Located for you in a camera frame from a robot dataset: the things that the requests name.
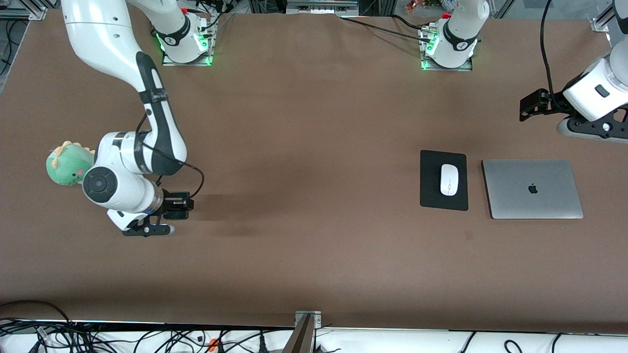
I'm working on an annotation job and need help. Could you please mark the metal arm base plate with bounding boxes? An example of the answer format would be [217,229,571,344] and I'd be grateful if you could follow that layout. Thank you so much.
[419,27,474,72]
[162,14,215,67]

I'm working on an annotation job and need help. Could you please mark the green dinosaur plush toy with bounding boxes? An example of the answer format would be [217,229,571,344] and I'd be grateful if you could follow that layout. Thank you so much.
[46,141,96,187]

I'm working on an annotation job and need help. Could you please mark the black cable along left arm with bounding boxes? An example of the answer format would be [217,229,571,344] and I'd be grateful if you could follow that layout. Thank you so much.
[539,0,557,99]

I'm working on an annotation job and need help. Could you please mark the black mouse pad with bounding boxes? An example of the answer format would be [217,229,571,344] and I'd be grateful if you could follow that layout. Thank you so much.
[419,150,469,212]

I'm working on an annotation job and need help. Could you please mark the black square phone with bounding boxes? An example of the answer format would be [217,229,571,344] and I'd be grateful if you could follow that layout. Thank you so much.
[167,192,193,220]

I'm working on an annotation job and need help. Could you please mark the white computer mouse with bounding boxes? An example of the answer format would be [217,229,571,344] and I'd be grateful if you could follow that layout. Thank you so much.
[440,164,459,197]

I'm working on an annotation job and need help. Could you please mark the black looped cable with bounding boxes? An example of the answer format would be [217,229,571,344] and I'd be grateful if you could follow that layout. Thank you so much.
[0,300,74,327]

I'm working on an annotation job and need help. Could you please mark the aluminium post with bracket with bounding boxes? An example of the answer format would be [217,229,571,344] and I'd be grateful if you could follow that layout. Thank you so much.
[284,310,323,353]

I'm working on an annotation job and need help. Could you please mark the black cable along right arm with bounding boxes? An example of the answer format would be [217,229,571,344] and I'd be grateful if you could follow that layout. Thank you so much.
[135,110,206,199]

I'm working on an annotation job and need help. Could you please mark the aluminium frame profile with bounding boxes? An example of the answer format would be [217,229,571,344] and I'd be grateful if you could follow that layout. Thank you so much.
[0,0,47,20]
[591,0,619,33]

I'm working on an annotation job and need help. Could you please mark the black cable across table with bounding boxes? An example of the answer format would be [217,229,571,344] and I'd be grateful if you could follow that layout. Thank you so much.
[339,16,427,40]

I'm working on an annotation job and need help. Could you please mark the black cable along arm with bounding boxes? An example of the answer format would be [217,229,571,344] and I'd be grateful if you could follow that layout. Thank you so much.
[135,110,206,199]
[539,0,557,99]

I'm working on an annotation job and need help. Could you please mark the silver laptop with apple logo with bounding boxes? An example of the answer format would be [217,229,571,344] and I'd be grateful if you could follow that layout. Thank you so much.
[482,158,584,220]

